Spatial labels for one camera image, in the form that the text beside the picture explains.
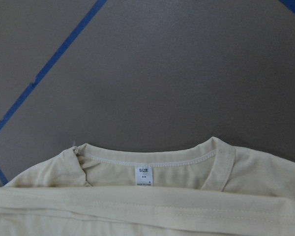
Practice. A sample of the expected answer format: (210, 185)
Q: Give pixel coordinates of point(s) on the cream long-sleeve printed shirt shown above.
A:
(212, 189)

